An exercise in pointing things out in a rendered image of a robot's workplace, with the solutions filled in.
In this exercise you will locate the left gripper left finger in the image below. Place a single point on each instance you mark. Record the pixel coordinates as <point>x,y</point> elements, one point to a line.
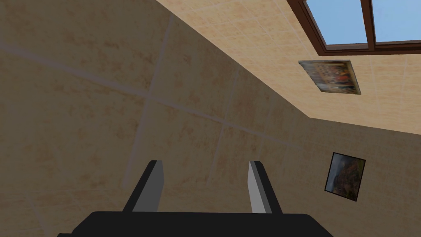
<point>148,191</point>

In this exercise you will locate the wide colourful wall picture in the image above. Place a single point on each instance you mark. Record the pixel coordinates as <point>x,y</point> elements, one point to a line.
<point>332,77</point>

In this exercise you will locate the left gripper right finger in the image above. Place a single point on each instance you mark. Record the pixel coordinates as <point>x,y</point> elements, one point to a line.
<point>261,192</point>

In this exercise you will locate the dark landscape wall picture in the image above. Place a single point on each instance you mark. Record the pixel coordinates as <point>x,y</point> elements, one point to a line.
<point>345,176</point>

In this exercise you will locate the brown framed window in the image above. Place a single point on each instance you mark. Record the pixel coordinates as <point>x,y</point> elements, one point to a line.
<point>358,24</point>

